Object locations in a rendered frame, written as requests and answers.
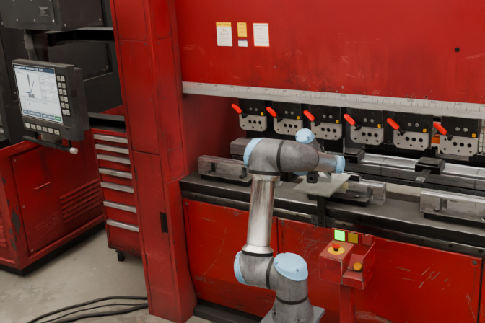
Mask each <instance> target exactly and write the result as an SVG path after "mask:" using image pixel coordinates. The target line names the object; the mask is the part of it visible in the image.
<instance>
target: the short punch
mask: <svg viewBox="0 0 485 323"><path fill-rule="evenodd" d="M323 149H324V151H327V152H328V153H329V154H330V155H335V156H336V155H338V156H342V157H344V152H345V138H342V139H338V140H337V141H335V140H328V139H323Z"/></svg>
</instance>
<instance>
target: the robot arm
mask: <svg viewBox="0 0 485 323"><path fill-rule="evenodd" d="M295 138H296V141H290V140H280V139H272V138H254V139H252V140H251V141H250V142H249V144H248V145H247V147H246V149H245V153H244V159H243V161H244V165H245V167H246V168H248V169H249V172H248V174H249V175H250V176H251V177H252V186H251V194H250V210H249V218H248V234H247V242H246V244H245V245H244V246H243V247H242V251H240V252H238V253H237V255H236V259H235V263H234V271H235V277H236V278H237V280H238V281H239V282H240V283H243V284H245V285H248V286H255V287H259V288H266V289H270V290H274V291H276V299H275V302H274V305H273V308H272V312H271V313H272V319H273V321H274V322H275V323H311V321H312V320H313V308H312V305H311V303H310V300H309V298H308V284H307V277H308V271H307V263H306V262H305V261H304V259H303V258H302V257H300V256H299V255H296V254H293V253H288V252H286V253H285V254H284V253H281V254H278V255H277V256H275V257H273V253H274V251H273V250H272V248H271V247H270V238H271V223H272V215H273V206H274V191H275V182H276V180H277V179H278V178H279V177H280V172H293V173H294V174H296V175H299V176H305V175H307V180H306V181H307V183H313V184H315V183H317V182H318V177H319V176H320V175H319V174H318V172H323V174H325V175H326V176H327V178H331V180H332V179H333V175H332V173H334V174H342V173H343V171H344V167H345V159H344V158H343V157H342V156H338V155H336V156H335V155H330V154H329V153H328V152H327V151H324V150H323V147H322V146H321V144H319V143H318V142H317V141H316V139H315V136H314V134H313V133H312V132H311V130H309V129H307V128H303V129H301V130H299V131H298V132H297V133H296V136H295ZM325 152H326V154H325Z"/></svg>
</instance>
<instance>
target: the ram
mask: <svg viewBox="0 0 485 323"><path fill-rule="evenodd" d="M175 12H176V20H177V29H178V43H179V51H180V67H181V74H182V81H184V82H193V83H203V84H222V85H232V86H242V87H260V88H270V89H289V90H299V91H309V92H327V93H338V94H356V95H366V96H376V97H395V98H405V99H423V100H434V101H443V102H462V103H472V104H482V105H485V0H175ZM217 22H231V32H232V46H223V45H218V42H217ZM238 22H246V30H247V37H238V31H237V23H238ZM253 23H268V31H269V47H256V46H254V39H253ZM238 39H239V40H247V43H248V46H239V44H238ZM183 93H189V94H205V95H214V96H223V97H239V98H247V99H263V100H272V101H280V102H296V103H305V104H314V105H330V106H338V107H354V108H363V109H371V110H387V111H396V112H412V113H421V114H430V115H446V116H454V117H463V118H479V119H485V112H476V111H467V110H449V109H440V108H431V107H414V106H405V105H387V104H378V103H369V102H352V101H343V100H334V99H316V98H307V97H290V96H281V95H272V94H254V93H245V92H228V91H219V90H210V89H192V88H183Z"/></svg>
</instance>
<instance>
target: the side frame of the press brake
mask: <svg viewBox="0 0 485 323"><path fill-rule="evenodd" d="M110 9H111V15H112V21H113V32H114V38H115V49H116V55H117V62H118V72H119V78H120V84H121V95H122V101H123V112H124V118H125V124H126V135H127V141H128V152H129V158H130V164H131V175H132V181H133V187H134V197H135V204H136V215H137V221H138V227H139V238H140V244H141V255H142V260H143V266H144V277H145V283H146V290H147V301H148V307H149V314H151V315H154V316H156V317H160V318H163V319H166V320H169V321H171V322H175V323H185V322H186V321H187V320H189V319H190V318H191V317H192V316H193V308H194V307H195V306H197V305H198V304H199V302H198V297H197V295H196V290H195V287H194V284H193V280H192V277H191V273H190V270H189V262H188V248H187V241H186V232H185V219H184V211H183V198H182V192H181V188H180V185H179V180H180V179H182V178H184V177H185V176H187V175H189V174H190V173H192V172H194V171H196V170H197V169H198V158H199V157H201V156H203V155H207V156H216V157H222V158H226V159H231V153H230V143H231V142H233V141H234V140H236V139H238V138H241V137H246V138H247V136H246V130H243V129H242V128H241V127H240V124H239V119H240V116H239V113H238V112H237V111H236V110H235V109H234V108H233V107H232V104H234V103H235V104H236V105H237V106H238V107H239V99H238V98H239V97H223V96H214V95H205V94H189V93H183V83H182V74H181V67H180V51H179V43H178V29H177V20H176V12H175V0H110Z"/></svg>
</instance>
